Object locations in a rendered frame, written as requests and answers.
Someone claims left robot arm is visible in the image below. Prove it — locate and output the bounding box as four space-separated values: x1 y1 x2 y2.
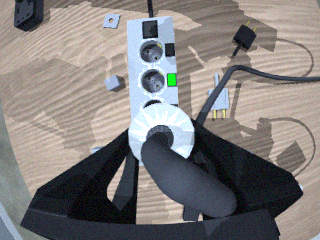
14 0 37 28

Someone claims white power strip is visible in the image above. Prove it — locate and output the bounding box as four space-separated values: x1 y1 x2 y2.
127 16 178 119

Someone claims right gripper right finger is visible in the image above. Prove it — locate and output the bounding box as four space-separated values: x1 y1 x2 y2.
190 118 303 220

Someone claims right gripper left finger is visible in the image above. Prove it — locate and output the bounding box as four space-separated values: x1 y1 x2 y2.
28 127 139 224

